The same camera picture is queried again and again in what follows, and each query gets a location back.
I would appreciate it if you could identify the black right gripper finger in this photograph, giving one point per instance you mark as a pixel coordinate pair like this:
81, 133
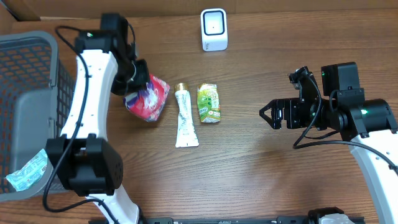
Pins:
274, 120
270, 106

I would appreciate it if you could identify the white barcode scanner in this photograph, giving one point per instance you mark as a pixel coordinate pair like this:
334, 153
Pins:
214, 30

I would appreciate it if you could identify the green juice carton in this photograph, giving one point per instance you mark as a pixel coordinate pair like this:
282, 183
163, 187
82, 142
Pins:
208, 103

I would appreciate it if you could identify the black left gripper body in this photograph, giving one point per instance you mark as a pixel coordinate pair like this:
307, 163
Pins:
139, 79

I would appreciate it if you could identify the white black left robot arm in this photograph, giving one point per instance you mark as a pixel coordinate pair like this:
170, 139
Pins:
81, 156

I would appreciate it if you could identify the purple red snack packet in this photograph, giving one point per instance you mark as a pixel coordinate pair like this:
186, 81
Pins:
148, 103

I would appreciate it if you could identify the teal white snack packet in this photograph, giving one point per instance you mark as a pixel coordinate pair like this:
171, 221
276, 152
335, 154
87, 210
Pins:
30, 173

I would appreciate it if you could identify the white tube gold cap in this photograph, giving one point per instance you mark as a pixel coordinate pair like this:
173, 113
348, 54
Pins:
186, 135

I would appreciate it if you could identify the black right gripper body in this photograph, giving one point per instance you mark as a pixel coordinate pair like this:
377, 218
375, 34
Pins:
301, 114

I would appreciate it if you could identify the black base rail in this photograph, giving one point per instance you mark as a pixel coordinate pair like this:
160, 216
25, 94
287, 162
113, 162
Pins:
278, 220

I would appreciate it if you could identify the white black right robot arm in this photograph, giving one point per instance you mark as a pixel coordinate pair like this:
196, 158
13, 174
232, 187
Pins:
338, 113

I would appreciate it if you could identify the grey plastic shopping basket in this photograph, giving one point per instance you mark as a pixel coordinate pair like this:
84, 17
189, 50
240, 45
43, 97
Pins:
36, 96

